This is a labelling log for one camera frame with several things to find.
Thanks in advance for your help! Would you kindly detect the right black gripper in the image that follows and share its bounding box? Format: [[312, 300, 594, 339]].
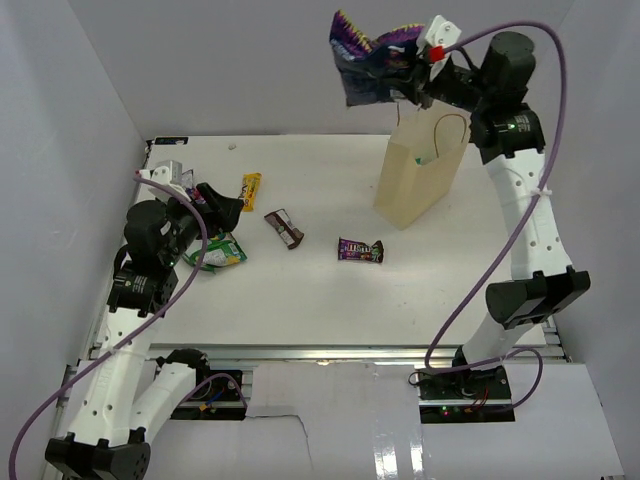
[[383, 52, 493, 115]]

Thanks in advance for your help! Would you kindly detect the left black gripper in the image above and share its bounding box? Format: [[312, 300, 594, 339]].
[[157, 182, 244, 266]]

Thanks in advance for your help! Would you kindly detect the large blue purple snack bag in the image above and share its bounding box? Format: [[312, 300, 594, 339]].
[[329, 10, 424, 107]]

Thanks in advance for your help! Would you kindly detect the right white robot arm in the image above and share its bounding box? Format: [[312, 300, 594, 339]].
[[418, 27, 591, 399]]

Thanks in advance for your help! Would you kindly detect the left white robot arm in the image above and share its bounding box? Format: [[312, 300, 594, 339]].
[[45, 183, 242, 479]]

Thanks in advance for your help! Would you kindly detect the tan paper bag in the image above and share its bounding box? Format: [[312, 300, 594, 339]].
[[373, 101, 470, 230]]

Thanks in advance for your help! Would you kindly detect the yellow M&M packet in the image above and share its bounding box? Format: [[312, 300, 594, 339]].
[[240, 172, 262, 212]]

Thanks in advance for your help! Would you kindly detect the green snack pouch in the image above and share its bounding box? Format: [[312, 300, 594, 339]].
[[200, 233, 247, 273]]

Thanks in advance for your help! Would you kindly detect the purple white snack pouch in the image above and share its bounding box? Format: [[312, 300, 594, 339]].
[[180, 169, 205, 204]]

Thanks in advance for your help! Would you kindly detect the brown chocolate bar wrapper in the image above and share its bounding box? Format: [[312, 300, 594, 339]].
[[264, 209, 304, 250]]

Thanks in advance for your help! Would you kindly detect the purple M&M packet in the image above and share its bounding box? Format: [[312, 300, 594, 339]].
[[337, 238, 384, 264]]

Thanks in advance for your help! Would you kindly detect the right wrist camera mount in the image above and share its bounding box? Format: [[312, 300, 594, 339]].
[[416, 15, 461, 81]]

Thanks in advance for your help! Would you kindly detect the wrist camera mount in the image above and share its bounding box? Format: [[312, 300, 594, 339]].
[[136, 160, 190, 199], [416, 15, 461, 81]]

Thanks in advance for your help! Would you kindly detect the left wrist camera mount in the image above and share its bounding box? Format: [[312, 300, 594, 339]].
[[136, 160, 190, 199]]

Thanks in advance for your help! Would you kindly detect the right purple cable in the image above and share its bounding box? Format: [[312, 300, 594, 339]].
[[423, 20, 569, 414]]

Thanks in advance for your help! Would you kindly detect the purple cable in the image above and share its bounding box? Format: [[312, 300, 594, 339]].
[[8, 169, 211, 480], [423, 20, 569, 414]]

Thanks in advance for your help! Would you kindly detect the aluminium table frame rail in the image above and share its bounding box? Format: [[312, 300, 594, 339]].
[[87, 342, 566, 366]]

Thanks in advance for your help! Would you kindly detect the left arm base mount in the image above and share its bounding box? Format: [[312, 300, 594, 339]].
[[156, 348, 247, 421]]

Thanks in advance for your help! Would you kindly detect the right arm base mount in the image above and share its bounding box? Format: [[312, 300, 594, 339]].
[[408, 367, 515, 425]]

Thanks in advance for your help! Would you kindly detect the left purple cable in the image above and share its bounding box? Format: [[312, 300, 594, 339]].
[[8, 169, 211, 480]]

